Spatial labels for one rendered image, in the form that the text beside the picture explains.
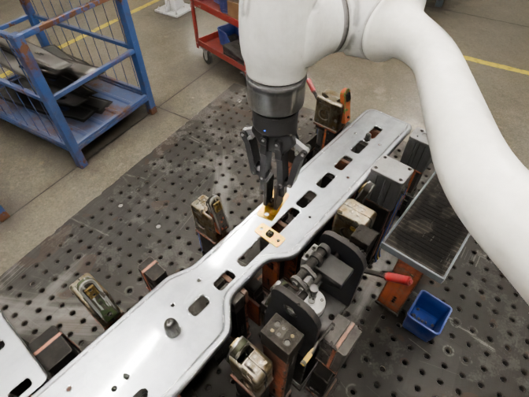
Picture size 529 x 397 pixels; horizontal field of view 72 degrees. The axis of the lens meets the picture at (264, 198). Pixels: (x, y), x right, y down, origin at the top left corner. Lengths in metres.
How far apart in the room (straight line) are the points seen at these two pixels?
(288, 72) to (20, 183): 2.64
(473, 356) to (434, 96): 1.00
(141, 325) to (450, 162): 0.74
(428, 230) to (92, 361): 0.78
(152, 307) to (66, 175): 2.08
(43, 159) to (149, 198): 1.67
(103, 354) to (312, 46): 0.74
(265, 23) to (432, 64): 0.20
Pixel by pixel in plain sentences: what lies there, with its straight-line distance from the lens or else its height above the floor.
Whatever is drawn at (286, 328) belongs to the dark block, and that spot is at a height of 1.12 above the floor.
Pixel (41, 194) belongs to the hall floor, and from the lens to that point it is 2.84.
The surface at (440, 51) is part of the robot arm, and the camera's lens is 0.48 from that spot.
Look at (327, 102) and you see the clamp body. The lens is 1.36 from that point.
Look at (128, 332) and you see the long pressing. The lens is 0.91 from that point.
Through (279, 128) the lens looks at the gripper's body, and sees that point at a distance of 0.58.
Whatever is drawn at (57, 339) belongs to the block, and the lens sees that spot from 0.99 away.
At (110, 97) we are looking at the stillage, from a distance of 3.23.
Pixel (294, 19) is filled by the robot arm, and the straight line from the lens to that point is 0.48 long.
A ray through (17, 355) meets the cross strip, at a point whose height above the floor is 1.00.
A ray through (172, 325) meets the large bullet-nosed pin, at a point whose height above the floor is 1.04.
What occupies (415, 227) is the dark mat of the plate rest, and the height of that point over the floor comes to 1.16.
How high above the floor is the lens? 1.80
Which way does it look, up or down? 49 degrees down
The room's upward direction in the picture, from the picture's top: straight up
